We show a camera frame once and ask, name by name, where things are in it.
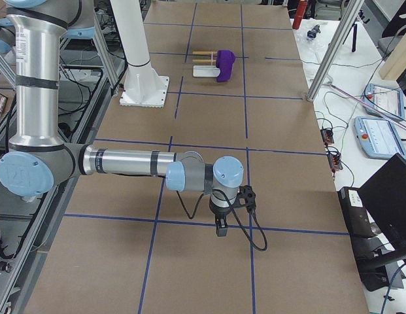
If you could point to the purple towel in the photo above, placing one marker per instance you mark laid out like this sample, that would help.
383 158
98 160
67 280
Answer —
224 62

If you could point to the red terminal block near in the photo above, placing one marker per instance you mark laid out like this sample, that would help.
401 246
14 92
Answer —
334 159

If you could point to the red terminal block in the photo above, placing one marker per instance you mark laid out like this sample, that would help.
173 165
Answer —
327 136
334 159

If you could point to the black box with label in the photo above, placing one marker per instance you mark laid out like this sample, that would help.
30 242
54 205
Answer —
354 213

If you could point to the red terminal block far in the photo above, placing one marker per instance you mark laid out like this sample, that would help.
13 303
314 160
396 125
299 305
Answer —
327 136

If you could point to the black monitor with stand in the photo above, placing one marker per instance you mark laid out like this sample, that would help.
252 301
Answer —
384 197

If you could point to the reacher grabber stick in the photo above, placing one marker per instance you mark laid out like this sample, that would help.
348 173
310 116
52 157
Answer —
372 107

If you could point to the lower blue teach pendant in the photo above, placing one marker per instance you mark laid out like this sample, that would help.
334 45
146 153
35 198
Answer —
378 138

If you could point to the blue teach pendant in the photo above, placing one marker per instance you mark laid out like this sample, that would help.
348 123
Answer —
378 138
390 99

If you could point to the upper blue teach pendant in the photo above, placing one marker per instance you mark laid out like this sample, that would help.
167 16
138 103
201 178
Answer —
390 99

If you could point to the folded dark blue umbrella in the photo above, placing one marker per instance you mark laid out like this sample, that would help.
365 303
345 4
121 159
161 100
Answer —
312 33

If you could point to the clear plastic wrap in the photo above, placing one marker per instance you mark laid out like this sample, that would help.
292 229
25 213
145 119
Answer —
301 35

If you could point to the red cylinder bottle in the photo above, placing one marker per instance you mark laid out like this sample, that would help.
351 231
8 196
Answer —
300 11

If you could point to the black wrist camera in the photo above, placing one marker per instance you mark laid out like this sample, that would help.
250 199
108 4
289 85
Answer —
246 198

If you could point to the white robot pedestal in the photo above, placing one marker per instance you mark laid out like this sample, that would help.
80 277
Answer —
142 86

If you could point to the aluminium frame post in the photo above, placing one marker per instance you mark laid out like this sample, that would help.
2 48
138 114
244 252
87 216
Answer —
340 34

